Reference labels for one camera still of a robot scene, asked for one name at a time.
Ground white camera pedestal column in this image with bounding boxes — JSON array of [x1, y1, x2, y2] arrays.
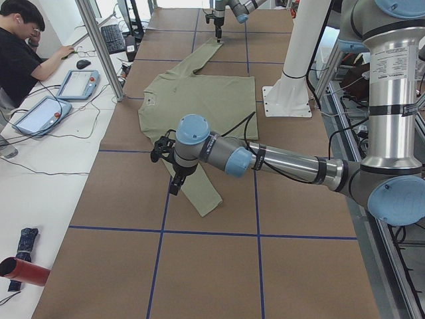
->
[[262, 0, 332, 118]]

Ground olive green long-sleeve shirt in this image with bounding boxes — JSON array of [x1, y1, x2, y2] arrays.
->
[[138, 39, 259, 217]]

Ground person in black shirt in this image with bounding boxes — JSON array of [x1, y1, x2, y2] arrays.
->
[[1, 0, 74, 110]]

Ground folded dark blue umbrella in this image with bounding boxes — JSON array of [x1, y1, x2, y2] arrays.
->
[[8, 227, 39, 292]]

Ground black computer mouse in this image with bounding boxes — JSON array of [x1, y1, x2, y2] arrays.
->
[[76, 59, 91, 70]]

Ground eyeglasses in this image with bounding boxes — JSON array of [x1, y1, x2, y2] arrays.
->
[[74, 47, 96, 58]]

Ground black keyboard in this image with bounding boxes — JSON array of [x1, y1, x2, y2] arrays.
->
[[100, 24, 126, 54]]

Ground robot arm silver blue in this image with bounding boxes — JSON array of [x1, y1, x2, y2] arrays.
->
[[205, 0, 266, 43], [167, 1, 424, 226]]

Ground aluminium frame post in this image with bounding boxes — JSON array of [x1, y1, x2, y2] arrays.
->
[[75, 0, 124, 102]]

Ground red cylinder tube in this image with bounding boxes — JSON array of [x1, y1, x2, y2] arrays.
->
[[1, 257, 50, 286]]

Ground blue teach pendant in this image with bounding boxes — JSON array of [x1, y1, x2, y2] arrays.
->
[[56, 70, 100, 101], [12, 96, 72, 137]]

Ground black power adapter box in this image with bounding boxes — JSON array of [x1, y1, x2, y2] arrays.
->
[[125, 35, 137, 62]]

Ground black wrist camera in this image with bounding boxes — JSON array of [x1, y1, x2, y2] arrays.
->
[[150, 129, 176, 163], [203, 10, 216, 24]]

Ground far blue teach pendant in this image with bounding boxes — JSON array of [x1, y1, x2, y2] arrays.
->
[[56, 70, 100, 101]]

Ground near blue teach pendant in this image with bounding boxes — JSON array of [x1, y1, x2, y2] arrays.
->
[[12, 96, 72, 137]]

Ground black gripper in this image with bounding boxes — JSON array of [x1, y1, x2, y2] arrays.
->
[[213, 15, 224, 43], [169, 160, 196, 195]]

